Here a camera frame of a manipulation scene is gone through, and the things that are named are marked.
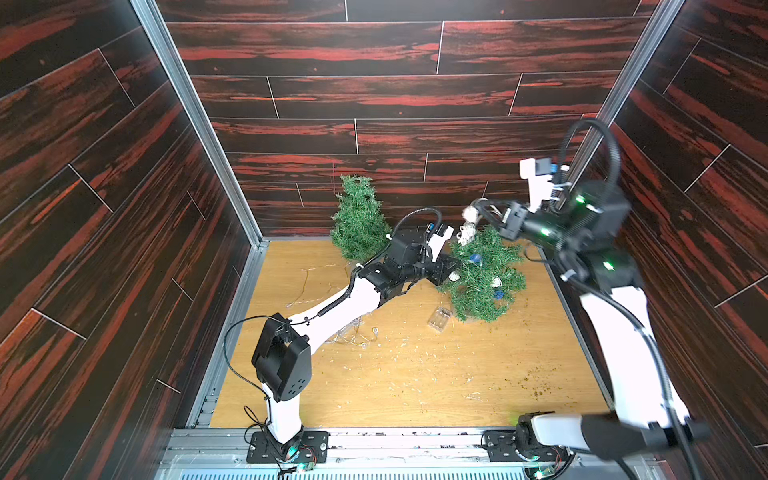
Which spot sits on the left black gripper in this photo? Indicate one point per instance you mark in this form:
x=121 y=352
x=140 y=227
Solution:
x=437 y=272

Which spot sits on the small christmas tree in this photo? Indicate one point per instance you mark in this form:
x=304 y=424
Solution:
x=360 y=228

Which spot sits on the right clear battery box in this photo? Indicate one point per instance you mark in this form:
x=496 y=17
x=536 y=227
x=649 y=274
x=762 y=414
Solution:
x=440 y=318

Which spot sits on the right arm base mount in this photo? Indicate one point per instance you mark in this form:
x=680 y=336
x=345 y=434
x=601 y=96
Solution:
x=503 y=446

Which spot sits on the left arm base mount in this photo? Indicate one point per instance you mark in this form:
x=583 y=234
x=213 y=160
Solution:
x=307 y=447

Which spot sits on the decorated christmas tree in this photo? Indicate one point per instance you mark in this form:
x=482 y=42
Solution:
x=486 y=281

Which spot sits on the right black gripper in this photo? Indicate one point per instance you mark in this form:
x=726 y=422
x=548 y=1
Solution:
x=501 y=219

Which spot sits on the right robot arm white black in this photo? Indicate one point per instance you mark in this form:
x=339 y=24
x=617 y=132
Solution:
x=648 y=415

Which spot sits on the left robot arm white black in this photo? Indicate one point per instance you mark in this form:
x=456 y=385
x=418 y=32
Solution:
x=283 y=354

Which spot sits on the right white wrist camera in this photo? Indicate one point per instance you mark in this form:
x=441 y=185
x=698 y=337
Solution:
x=538 y=174

